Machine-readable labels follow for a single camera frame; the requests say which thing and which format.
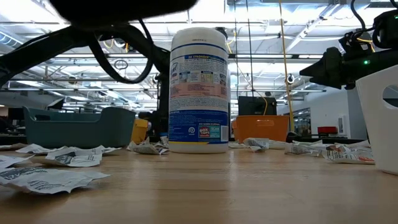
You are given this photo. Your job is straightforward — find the white alcohol prep pad packet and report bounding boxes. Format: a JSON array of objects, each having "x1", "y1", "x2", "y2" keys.
[
  {"x1": 15, "y1": 142, "x2": 68, "y2": 156},
  {"x1": 0, "y1": 166, "x2": 110, "y2": 195},
  {"x1": 126, "y1": 140, "x2": 163, "y2": 156},
  {"x1": 152, "y1": 136, "x2": 170, "y2": 151},
  {"x1": 37, "y1": 146, "x2": 103, "y2": 168},
  {"x1": 0, "y1": 154, "x2": 35, "y2": 170},
  {"x1": 0, "y1": 142, "x2": 29, "y2": 152},
  {"x1": 93, "y1": 144, "x2": 123, "y2": 156},
  {"x1": 243, "y1": 138, "x2": 271, "y2": 153}
]

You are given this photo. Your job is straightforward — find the orange plastic bin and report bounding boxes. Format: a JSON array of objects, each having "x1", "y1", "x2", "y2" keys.
[{"x1": 231, "y1": 114, "x2": 290, "y2": 144}]

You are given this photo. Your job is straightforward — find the thin yellow cable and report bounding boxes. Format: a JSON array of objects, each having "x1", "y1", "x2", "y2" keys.
[{"x1": 226, "y1": 30, "x2": 269, "y2": 116}]

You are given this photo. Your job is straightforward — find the white disinfecting wipes canister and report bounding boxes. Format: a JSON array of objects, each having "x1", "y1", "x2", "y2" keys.
[{"x1": 168, "y1": 27, "x2": 230, "y2": 154}]

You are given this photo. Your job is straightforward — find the black distant table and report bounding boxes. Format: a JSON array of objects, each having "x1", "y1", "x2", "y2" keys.
[{"x1": 285, "y1": 132, "x2": 368, "y2": 144}]

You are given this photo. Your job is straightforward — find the white plastic bin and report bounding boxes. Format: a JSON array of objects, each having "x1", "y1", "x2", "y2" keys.
[{"x1": 355, "y1": 64, "x2": 398, "y2": 175}]

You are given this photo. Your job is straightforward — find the red box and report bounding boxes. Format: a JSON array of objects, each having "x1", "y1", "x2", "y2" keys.
[{"x1": 317, "y1": 126, "x2": 339, "y2": 135}]

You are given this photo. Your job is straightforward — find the yellow plastic bin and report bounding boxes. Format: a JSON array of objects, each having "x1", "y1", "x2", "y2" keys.
[{"x1": 131, "y1": 118, "x2": 149, "y2": 144}]

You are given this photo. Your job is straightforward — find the plain white bandage wrapper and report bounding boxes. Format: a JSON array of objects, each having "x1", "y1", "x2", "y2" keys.
[{"x1": 292, "y1": 139, "x2": 327, "y2": 147}]

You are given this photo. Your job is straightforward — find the black equipment box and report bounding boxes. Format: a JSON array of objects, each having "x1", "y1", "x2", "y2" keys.
[{"x1": 238, "y1": 95, "x2": 277, "y2": 116}]

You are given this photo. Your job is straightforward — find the teal plastic bin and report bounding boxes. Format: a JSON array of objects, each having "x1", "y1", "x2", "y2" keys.
[{"x1": 23, "y1": 106, "x2": 137, "y2": 149}]

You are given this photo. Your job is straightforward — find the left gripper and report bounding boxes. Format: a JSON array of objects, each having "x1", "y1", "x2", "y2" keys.
[{"x1": 146, "y1": 43, "x2": 170, "y2": 138}]

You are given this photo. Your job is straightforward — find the black hanging cable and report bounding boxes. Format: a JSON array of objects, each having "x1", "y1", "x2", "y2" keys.
[{"x1": 244, "y1": 0, "x2": 254, "y2": 98}]

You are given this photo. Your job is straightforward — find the yellow hanging cable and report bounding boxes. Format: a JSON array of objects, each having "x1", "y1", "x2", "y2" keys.
[{"x1": 278, "y1": 0, "x2": 295, "y2": 132}]

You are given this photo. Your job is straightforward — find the white wall panel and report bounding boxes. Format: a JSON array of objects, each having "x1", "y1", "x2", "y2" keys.
[{"x1": 338, "y1": 114, "x2": 347, "y2": 135}]

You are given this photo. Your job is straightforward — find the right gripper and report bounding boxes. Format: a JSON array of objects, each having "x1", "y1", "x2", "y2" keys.
[{"x1": 300, "y1": 46, "x2": 398, "y2": 90}]

